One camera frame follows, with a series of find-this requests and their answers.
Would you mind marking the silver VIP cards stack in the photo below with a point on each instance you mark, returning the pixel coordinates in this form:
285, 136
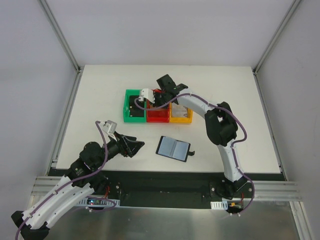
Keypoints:
179, 111

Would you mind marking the left aluminium frame post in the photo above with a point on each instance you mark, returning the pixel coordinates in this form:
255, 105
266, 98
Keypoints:
59, 34

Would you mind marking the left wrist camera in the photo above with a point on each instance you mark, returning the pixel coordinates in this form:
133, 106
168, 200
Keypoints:
109, 127

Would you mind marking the left white cable duct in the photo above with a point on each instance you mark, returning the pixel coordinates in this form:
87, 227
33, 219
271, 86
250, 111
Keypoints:
98, 203

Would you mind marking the right aluminium frame post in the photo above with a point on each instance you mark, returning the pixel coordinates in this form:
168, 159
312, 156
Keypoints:
277, 34

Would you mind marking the red plastic bin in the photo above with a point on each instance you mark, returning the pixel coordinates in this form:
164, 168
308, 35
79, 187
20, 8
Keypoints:
161, 115

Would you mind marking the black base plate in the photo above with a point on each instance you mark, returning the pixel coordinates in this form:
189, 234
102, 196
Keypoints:
180, 190

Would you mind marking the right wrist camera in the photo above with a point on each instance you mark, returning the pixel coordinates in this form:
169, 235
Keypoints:
147, 94

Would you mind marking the white cable duct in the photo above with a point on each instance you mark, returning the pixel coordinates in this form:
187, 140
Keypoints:
98, 203
219, 205

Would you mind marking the yellow plastic bin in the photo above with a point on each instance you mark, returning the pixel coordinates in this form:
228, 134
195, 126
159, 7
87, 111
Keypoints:
187, 120

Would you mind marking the right white cable duct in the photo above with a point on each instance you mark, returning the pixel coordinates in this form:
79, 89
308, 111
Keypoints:
219, 205

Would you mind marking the black card holder wallet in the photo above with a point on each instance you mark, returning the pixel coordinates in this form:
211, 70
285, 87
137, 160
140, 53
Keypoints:
174, 149

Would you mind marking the aluminium frame post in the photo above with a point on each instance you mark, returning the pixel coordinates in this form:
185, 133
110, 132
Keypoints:
277, 34
59, 34

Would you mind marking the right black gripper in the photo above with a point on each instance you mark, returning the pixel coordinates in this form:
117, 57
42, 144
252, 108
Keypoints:
160, 97

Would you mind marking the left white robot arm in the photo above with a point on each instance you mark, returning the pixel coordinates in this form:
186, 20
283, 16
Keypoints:
83, 178

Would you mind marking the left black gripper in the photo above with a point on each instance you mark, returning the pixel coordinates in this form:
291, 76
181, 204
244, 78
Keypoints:
125, 146

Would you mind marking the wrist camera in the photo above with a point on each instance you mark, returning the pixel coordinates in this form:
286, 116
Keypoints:
109, 127
147, 94

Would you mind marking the green plastic bin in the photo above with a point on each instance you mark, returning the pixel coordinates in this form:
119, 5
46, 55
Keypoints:
126, 117

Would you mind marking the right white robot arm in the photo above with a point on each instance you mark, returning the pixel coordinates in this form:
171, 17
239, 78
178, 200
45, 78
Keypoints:
220, 124

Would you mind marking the black wallets in green bin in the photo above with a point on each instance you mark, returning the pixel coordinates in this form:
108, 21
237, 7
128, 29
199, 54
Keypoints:
135, 111

